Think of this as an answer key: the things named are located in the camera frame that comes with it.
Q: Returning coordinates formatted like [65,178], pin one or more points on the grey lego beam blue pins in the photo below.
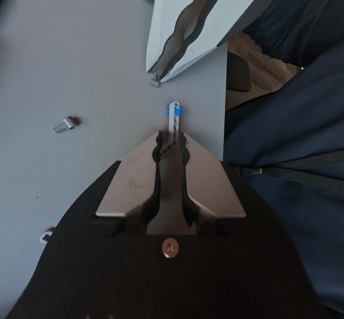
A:
[175,125]

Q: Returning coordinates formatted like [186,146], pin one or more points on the small white lego clip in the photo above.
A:
[45,237]

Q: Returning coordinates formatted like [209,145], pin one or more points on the small grey lego connector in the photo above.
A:
[154,82]

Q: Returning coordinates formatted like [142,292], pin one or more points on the person's navy trousers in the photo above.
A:
[290,120]

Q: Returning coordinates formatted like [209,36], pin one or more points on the black chair seat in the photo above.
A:
[237,73]

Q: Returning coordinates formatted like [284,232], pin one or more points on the person's navy sweater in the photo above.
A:
[301,15]

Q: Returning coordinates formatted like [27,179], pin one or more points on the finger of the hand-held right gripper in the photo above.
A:
[166,15]
[228,15]

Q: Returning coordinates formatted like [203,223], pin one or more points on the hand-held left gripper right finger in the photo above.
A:
[212,187]

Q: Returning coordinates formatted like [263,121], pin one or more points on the grey lego pin connector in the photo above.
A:
[64,126]

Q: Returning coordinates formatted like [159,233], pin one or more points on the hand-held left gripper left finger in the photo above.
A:
[126,184]

